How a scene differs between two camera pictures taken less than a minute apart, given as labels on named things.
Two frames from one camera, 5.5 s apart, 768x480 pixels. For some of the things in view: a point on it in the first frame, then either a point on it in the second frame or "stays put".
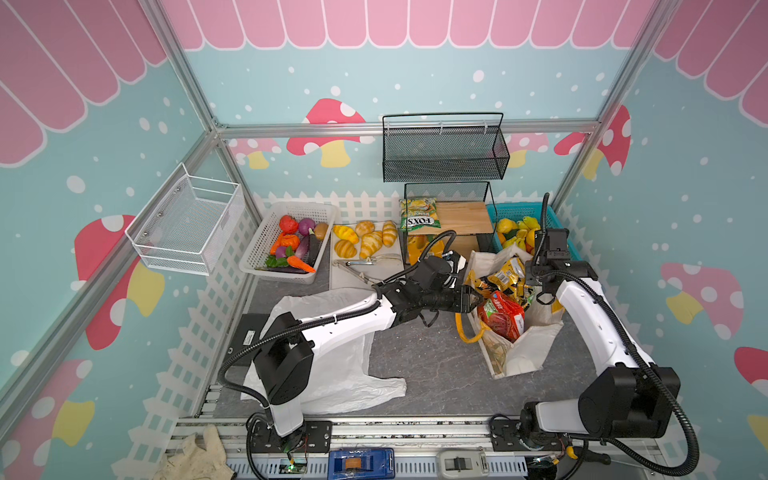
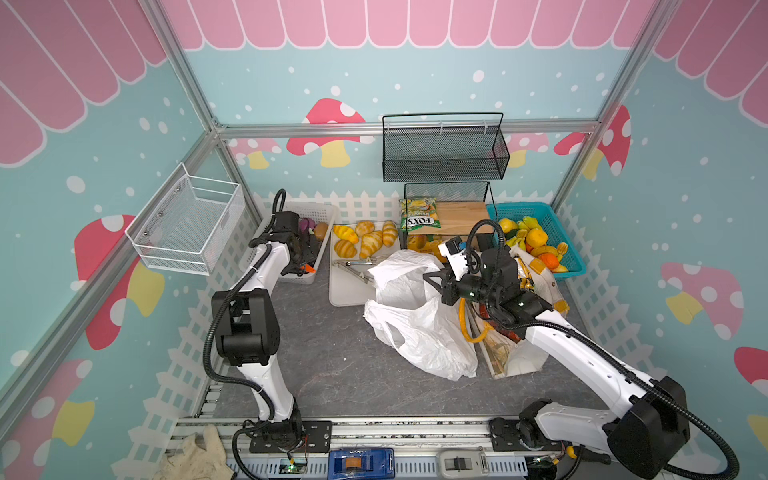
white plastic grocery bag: (342, 376) -> (410, 313)
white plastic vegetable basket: (260, 244) stays put
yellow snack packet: (417, 244) stays put
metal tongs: (343, 264) stays put
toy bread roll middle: (364, 227) stays put
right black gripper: (541, 280) -> (450, 288)
